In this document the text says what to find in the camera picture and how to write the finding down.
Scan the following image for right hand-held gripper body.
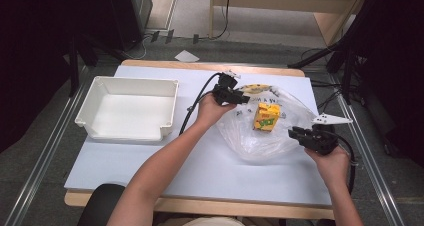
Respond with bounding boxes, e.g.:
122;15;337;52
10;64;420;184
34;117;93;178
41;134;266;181
301;113;354;156

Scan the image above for wooden furniture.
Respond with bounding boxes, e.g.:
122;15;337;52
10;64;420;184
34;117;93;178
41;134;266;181
208;0;372;48

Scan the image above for black hanging cable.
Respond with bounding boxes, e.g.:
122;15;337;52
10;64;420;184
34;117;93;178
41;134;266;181
213;0;233;41

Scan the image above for black floor cables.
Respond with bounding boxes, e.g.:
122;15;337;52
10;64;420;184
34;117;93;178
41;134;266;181
309;78;345;111

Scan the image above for person's right hand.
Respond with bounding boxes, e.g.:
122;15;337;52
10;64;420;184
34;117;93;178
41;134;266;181
304;145;352;188

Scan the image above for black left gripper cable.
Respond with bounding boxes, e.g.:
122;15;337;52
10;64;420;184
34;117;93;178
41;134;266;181
178;71;224;136

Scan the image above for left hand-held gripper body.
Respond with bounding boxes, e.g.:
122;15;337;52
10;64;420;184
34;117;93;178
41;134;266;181
211;69;242;106

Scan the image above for white plastic bin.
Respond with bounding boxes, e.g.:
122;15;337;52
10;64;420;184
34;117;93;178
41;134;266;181
74;75;180;145

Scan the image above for black curtain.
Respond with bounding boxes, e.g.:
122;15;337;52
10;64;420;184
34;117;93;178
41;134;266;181
346;0;424;169
0;0;113;154

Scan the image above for black metal stand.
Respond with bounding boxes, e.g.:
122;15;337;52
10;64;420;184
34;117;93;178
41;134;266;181
287;39;356;106
67;35;128;99

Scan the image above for dark cabinet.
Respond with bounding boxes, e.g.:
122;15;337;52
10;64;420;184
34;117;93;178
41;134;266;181
109;0;154;52

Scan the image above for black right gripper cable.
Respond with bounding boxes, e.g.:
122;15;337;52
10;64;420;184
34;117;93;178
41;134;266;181
335;133;357;196

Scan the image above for yellow drink carton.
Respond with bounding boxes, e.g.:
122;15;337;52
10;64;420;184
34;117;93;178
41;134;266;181
251;101;282;133

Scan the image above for white floor cable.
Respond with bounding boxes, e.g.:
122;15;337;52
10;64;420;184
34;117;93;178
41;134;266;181
127;33;153;61

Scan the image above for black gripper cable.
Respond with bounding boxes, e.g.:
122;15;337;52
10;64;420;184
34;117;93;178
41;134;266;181
335;133;357;196
178;71;224;136

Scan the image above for white table board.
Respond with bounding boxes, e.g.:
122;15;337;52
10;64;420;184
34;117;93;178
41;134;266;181
63;64;335;207

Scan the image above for metal floor rail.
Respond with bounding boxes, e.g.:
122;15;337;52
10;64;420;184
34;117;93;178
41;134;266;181
2;65;98;226
333;91;406;226

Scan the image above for clear printed plastic bag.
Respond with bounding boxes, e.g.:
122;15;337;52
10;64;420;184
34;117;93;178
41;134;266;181
214;83;318;163

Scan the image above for person's left hand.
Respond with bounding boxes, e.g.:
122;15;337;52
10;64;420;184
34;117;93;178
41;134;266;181
195;92;238;129

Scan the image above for white paper sheet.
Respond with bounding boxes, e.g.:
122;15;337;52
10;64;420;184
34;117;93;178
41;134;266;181
174;49;201;64

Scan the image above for pale round object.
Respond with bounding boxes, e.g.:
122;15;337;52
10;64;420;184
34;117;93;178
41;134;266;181
181;216;246;226

